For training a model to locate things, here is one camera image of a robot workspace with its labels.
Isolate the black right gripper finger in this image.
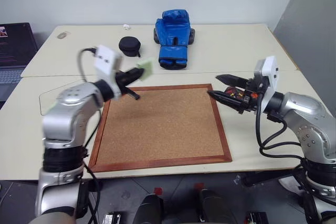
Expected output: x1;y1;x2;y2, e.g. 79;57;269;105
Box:
207;90;247;115
215;74;249;89

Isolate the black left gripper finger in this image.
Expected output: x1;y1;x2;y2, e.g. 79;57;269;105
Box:
122;86;141;101
125;67;146;81

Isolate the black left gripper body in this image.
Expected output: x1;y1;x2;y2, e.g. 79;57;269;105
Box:
114;70;135;94

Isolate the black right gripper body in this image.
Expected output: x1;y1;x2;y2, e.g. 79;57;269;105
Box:
242;75;264;112

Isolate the small green card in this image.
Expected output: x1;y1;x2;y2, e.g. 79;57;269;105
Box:
136;56;155;81

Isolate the wood-framed cork board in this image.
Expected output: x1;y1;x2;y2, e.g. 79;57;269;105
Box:
88;83;233;173

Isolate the black round zip case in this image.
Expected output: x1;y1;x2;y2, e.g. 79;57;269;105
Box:
118;36;143;58

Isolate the blue boxing glove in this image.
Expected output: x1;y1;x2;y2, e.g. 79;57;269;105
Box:
154;9;191;71

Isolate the black stand behind glove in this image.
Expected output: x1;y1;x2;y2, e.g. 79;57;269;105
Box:
153;27;196;46

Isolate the dark rounded shape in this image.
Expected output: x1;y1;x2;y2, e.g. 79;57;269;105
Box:
197;189;235;224
130;194;165;224

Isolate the dark laptop computer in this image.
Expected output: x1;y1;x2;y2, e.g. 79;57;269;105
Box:
0;23;39;102

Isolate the black box with label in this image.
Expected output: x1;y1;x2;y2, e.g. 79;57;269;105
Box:
103;212;124;224

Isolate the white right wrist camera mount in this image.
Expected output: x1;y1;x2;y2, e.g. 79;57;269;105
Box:
253;56;280;112

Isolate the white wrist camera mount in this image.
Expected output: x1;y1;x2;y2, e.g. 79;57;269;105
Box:
93;45;123;101
253;56;280;112

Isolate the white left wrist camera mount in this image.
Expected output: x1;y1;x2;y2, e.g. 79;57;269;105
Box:
93;45;123;101

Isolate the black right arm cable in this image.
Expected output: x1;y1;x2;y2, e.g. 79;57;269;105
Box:
255;94;306;159

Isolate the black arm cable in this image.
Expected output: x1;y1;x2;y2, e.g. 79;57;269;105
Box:
255;94;306;159
77;47;102;224

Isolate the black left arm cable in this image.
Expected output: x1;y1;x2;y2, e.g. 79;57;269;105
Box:
77;47;102;224

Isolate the black table frame bar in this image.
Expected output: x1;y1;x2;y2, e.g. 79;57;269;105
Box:
78;178;103;194

